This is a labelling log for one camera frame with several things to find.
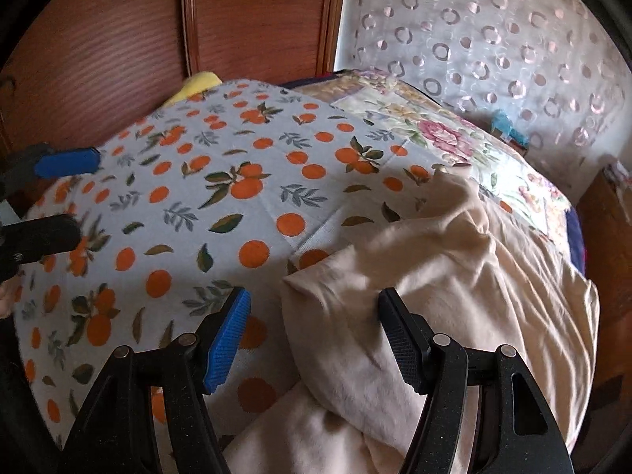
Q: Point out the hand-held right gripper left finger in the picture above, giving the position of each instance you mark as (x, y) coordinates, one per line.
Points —
(229, 335)

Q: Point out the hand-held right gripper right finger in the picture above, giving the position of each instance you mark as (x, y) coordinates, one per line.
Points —
(402, 340)

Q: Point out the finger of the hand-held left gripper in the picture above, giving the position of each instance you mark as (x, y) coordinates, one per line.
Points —
(69, 162)
(44, 239)

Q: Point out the beige printed t-shirt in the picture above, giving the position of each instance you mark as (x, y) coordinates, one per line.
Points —
(444, 266)

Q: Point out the orange fruit print bedsheet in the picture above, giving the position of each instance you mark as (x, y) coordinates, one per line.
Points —
(197, 182)

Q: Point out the wooden wardrobe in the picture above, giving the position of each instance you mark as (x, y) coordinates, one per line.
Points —
(123, 34)

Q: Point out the yellow cloth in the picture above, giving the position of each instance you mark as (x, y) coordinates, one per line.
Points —
(197, 86)

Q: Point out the dark blue blanket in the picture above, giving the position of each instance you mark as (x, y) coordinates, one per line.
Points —
(575, 237)

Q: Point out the floral patchwork quilt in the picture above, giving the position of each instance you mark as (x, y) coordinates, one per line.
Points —
(434, 133)

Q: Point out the wooden low cabinet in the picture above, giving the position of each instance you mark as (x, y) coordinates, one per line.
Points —
(607, 256)

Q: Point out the blue plastic bag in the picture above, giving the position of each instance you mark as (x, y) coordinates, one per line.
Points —
(508, 128)

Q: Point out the circle pattern sheer curtain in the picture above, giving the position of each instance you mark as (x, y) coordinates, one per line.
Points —
(493, 34)

